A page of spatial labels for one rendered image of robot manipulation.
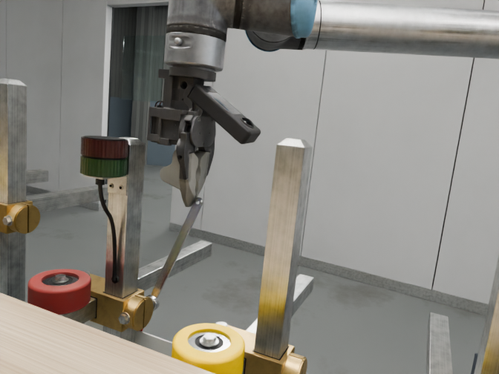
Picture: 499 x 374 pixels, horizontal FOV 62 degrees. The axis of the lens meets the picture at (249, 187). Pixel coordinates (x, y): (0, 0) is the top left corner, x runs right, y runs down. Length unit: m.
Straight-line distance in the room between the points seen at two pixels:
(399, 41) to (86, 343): 0.69
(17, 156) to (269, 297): 0.49
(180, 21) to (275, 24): 0.14
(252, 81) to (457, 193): 1.78
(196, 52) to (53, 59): 4.67
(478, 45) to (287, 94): 2.59
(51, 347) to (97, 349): 0.05
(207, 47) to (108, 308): 0.41
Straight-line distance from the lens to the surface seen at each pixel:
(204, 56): 0.62
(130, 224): 0.63
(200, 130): 0.63
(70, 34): 5.06
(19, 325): 0.55
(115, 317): 0.67
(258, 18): 0.64
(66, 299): 0.61
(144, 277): 0.77
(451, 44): 0.88
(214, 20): 0.63
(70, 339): 0.51
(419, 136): 3.12
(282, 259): 0.51
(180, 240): 0.67
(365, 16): 0.81
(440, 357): 0.71
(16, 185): 0.81
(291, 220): 0.49
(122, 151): 0.57
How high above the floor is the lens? 1.15
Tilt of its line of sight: 9 degrees down
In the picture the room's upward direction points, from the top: 6 degrees clockwise
